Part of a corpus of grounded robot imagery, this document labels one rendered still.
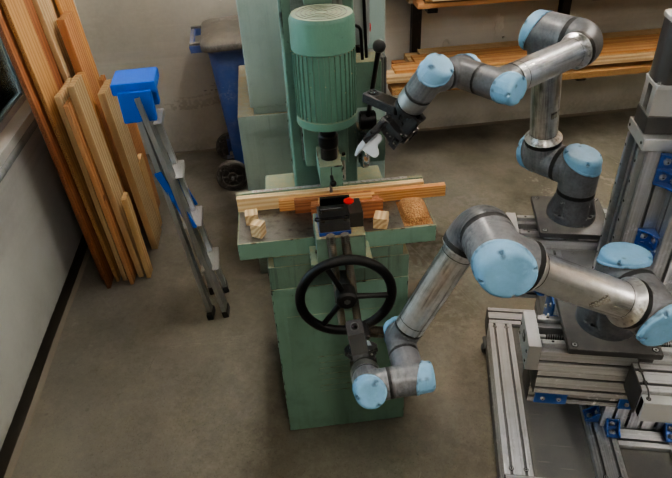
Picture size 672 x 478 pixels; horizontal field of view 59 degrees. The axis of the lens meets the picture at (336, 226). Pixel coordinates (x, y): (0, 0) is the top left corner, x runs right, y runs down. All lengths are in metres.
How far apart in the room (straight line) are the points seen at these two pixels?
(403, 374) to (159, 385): 1.46
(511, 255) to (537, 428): 1.12
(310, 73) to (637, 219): 0.95
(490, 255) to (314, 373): 1.13
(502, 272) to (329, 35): 0.76
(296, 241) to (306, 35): 0.59
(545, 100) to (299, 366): 1.18
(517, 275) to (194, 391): 1.70
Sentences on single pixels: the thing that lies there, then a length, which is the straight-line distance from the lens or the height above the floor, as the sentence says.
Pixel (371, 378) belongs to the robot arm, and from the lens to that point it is 1.40.
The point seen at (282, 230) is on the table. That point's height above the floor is 0.90.
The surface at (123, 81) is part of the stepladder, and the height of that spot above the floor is 1.16.
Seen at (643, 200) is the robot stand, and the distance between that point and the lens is 1.73.
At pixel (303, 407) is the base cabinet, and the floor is 0.13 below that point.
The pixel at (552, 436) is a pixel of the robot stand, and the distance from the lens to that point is 2.21.
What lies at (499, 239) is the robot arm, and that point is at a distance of 1.20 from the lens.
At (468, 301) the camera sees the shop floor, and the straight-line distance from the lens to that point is 2.91.
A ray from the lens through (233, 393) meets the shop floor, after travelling 2.56.
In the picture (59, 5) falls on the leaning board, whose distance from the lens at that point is 3.28.
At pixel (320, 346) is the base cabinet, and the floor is 0.44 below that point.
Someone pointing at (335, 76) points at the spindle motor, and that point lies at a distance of 1.63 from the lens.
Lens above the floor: 1.94
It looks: 35 degrees down
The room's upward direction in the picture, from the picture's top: 3 degrees counter-clockwise
